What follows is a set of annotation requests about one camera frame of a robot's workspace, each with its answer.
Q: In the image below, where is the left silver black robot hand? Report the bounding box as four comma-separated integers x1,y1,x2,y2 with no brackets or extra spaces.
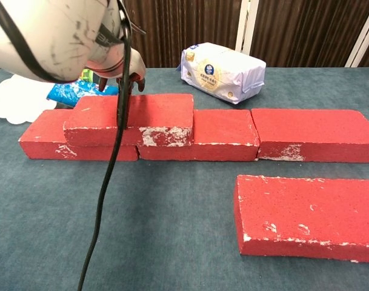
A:
88,45,147,93

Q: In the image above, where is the red foam brick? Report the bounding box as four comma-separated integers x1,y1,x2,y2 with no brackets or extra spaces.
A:
137,109,261,162
250,108,369,164
18,109,140,161
234,174,369,264
62,93,194,148

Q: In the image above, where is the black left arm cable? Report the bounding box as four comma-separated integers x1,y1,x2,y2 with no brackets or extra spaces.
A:
77,0,136,291

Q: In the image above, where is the teal felt table cover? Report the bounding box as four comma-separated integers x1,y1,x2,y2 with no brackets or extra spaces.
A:
0,66,369,291

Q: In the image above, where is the white flower-shaped plate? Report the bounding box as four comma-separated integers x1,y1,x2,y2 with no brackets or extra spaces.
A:
0,74,58,125

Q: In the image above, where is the white tissue pack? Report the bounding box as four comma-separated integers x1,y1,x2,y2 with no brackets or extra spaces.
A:
180,42,267,105

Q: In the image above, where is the blue snack bag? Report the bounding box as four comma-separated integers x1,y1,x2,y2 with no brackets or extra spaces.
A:
46,79,118,109

